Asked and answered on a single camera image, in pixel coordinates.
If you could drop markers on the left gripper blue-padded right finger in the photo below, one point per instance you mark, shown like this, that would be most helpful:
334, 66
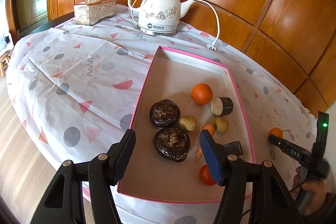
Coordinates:
214, 155

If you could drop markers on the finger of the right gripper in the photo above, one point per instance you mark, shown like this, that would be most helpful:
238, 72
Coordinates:
277, 141

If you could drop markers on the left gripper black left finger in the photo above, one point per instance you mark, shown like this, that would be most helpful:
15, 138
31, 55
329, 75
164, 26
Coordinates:
119, 157

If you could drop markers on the small red tomato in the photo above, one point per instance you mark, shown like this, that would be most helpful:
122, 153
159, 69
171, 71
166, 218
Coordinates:
205, 176

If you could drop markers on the dark sugarcane segment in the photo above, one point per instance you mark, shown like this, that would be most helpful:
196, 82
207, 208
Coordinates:
221, 106
234, 148

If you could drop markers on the small yellow round fruit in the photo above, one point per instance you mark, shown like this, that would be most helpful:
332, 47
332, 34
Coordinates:
221, 125

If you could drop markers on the pale yellow round fruit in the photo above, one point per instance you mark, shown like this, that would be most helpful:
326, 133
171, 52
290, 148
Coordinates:
187, 123

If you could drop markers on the dark brown dried fruit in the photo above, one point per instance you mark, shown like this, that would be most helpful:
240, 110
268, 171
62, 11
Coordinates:
172, 143
164, 113

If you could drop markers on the dark brown dried fruit front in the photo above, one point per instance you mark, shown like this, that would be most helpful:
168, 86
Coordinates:
164, 113

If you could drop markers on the person right hand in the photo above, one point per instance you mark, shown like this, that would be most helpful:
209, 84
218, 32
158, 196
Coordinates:
317, 187

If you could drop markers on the orange mandarin with stem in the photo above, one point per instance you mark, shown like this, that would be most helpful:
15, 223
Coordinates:
276, 132

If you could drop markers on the pink-edged shallow tray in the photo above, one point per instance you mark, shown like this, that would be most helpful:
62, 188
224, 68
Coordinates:
182, 94

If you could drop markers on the metal kettle base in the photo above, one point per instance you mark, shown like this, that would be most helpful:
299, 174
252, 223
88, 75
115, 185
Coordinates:
154, 32

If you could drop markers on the ornate silver tissue box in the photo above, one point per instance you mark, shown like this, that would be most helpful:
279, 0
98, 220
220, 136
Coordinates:
90, 12

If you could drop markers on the small wooden stool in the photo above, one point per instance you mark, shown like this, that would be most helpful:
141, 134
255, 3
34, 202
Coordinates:
4, 62

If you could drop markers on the white ceramic electric kettle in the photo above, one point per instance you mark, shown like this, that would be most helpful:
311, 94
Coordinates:
161, 15

